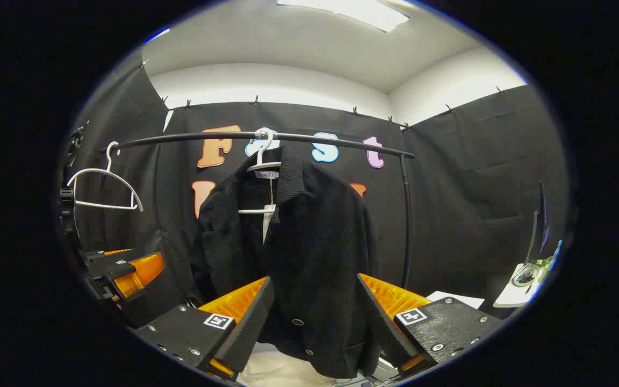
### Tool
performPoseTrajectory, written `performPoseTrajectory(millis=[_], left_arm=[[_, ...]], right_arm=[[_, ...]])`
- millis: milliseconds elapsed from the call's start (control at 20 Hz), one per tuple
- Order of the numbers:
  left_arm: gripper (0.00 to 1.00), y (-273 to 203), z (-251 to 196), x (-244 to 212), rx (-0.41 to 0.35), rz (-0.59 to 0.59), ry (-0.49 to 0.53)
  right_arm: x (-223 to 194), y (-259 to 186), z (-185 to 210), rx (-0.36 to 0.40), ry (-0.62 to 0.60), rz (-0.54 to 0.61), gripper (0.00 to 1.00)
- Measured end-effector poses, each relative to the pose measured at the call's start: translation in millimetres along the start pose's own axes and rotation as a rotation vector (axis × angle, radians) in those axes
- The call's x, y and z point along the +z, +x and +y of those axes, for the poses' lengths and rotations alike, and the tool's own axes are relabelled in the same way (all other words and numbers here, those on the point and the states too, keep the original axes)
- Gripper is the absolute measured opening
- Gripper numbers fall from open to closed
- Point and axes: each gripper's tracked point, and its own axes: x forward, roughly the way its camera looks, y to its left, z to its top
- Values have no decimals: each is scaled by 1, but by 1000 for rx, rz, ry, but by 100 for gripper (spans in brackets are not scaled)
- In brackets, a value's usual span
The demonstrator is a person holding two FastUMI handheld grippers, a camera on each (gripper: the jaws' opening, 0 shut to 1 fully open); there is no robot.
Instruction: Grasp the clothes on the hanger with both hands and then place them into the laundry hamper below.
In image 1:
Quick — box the black camera stand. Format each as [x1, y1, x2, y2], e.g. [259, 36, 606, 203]
[58, 121, 91, 240]

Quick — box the black monitor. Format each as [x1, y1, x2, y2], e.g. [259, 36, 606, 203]
[524, 181, 551, 265]

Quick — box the black backdrop cloth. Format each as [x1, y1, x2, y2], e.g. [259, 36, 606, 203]
[57, 51, 571, 324]

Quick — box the white clothes hanger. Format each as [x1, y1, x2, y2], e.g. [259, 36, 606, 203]
[237, 127, 284, 216]
[66, 141, 144, 212]

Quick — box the round glass dish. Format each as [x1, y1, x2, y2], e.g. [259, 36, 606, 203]
[512, 264, 541, 288]

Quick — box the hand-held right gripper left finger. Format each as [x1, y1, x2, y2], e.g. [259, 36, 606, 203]
[138, 277, 276, 380]

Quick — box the black knit jacket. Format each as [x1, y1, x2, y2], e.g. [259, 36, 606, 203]
[190, 145, 383, 379]

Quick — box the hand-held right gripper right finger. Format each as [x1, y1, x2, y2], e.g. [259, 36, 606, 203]
[357, 273, 504, 372]

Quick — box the ceiling light panel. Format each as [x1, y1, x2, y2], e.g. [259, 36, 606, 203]
[276, 0, 411, 33]

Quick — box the black clothes rack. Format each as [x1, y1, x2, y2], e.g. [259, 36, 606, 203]
[100, 132, 416, 291]

